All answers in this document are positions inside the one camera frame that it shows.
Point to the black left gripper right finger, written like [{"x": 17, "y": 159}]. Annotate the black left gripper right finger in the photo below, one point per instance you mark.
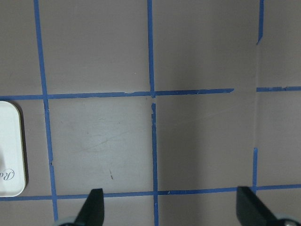
[{"x": 251, "y": 211}]

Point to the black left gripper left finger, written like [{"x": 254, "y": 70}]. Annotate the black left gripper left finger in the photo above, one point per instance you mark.
[{"x": 92, "y": 211}]

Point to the cream serving tray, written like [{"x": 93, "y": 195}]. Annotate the cream serving tray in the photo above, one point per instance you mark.
[{"x": 13, "y": 165}]

